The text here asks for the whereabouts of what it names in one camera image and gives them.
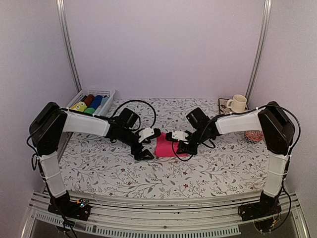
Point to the white plastic basket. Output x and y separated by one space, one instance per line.
85 92

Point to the pink towel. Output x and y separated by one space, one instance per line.
164 147

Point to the green rolled towel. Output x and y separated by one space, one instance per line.
89 111

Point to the left aluminium frame post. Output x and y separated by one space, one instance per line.
67 42

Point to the cream ceramic mug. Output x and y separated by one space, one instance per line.
237 104

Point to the floral tablecloth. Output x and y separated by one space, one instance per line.
92 164

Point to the right aluminium frame post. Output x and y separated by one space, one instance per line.
260 47

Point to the light blue rolled towel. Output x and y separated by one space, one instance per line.
103 102

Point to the green and cream patterned towel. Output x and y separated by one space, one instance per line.
80 106

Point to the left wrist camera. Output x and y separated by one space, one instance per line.
148 133

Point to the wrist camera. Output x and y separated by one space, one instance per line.
174 136
148 133

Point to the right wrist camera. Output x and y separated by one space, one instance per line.
174 136

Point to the patterned square coaster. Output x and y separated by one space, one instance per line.
222 106

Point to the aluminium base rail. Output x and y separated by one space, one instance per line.
118 217

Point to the right robot arm white sleeve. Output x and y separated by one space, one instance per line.
279 135

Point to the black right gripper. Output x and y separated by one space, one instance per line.
186 149

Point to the aluminium frame post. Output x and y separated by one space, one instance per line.
67 42
260 47

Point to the brown rolled towel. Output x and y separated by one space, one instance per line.
89 99

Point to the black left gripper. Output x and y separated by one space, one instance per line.
141 156

